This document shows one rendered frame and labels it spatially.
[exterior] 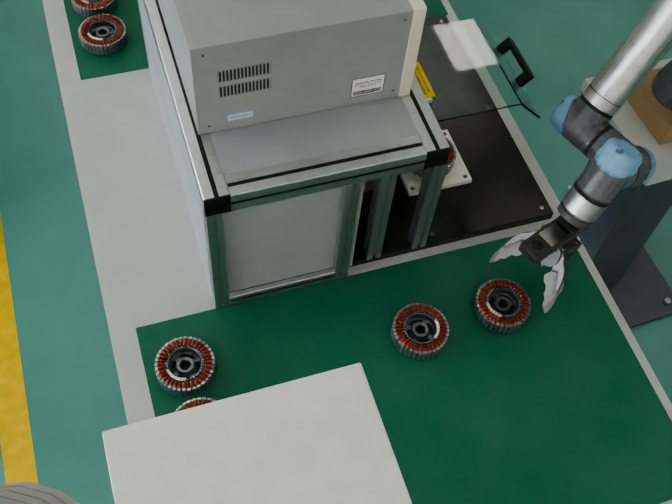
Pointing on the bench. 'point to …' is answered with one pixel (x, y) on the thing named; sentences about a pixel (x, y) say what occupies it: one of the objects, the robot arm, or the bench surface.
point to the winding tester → (290, 55)
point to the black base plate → (461, 204)
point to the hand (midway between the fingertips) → (514, 289)
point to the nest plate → (444, 178)
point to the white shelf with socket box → (263, 449)
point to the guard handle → (517, 61)
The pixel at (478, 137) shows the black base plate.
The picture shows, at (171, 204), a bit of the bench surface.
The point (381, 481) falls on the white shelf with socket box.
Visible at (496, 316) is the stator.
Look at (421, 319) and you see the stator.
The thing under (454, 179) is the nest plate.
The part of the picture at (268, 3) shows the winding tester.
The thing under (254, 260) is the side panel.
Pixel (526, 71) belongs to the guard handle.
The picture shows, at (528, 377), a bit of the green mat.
